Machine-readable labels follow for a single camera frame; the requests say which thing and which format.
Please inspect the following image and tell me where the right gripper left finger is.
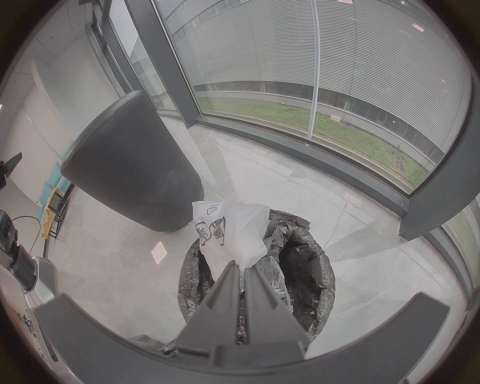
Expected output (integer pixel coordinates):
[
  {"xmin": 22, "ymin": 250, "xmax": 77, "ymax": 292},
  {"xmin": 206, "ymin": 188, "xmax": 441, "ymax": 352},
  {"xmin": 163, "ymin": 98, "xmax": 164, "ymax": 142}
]
[{"xmin": 175, "ymin": 263, "xmax": 241, "ymax": 356}]

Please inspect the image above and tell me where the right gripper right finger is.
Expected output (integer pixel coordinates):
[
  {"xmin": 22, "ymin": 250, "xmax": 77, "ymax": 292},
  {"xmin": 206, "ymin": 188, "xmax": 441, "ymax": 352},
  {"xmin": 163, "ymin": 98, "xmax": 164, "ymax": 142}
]
[{"xmin": 244, "ymin": 267, "xmax": 312, "ymax": 355}]

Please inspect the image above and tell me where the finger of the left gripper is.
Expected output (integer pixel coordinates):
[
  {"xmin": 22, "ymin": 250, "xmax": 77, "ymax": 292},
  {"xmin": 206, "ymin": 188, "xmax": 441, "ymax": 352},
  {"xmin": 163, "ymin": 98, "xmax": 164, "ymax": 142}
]
[{"xmin": 0, "ymin": 151, "xmax": 23, "ymax": 189}]

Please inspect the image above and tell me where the black plastic bag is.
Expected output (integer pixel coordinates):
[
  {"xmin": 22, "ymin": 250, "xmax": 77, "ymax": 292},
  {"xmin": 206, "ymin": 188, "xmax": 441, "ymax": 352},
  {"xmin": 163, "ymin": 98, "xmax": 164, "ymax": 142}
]
[{"xmin": 177, "ymin": 209, "xmax": 337, "ymax": 356}]

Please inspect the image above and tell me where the white printed plastic wrapper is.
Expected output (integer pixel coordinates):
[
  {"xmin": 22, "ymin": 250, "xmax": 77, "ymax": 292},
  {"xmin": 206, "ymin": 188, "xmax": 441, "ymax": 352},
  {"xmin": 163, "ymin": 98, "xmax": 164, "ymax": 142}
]
[{"xmin": 190, "ymin": 200, "xmax": 271, "ymax": 283}]

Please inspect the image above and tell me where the black metal small table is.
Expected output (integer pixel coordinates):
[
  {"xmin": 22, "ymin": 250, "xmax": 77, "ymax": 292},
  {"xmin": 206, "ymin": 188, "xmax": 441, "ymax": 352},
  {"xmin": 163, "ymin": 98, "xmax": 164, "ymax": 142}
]
[{"xmin": 46, "ymin": 187, "xmax": 72, "ymax": 241}]

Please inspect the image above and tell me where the dark grey round chair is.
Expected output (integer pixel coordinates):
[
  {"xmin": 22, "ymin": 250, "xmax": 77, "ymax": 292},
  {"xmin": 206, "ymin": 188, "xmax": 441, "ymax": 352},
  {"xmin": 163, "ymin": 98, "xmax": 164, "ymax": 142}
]
[{"xmin": 60, "ymin": 90, "xmax": 205, "ymax": 233}]

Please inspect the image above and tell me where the window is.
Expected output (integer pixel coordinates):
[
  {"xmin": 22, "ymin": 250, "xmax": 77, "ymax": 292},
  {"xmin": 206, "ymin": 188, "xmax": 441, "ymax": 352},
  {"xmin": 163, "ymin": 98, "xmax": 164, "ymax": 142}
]
[{"xmin": 84, "ymin": 0, "xmax": 480, "ymax": 241}]

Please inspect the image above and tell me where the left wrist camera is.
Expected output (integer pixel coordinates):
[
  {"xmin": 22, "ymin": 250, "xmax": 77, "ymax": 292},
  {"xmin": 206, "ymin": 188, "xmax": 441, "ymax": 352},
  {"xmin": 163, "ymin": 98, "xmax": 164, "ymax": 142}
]
[{"xmin": 0, "ymin": 209, "xmax": 19, "ymax": 246}]

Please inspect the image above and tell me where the black cable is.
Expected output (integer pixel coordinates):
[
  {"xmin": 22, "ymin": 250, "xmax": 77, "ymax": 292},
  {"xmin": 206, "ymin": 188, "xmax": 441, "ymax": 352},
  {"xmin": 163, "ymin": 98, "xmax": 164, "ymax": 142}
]
[{"xmin": 14, "ymin": 215, "xmax": 49, "ymax": 259}]

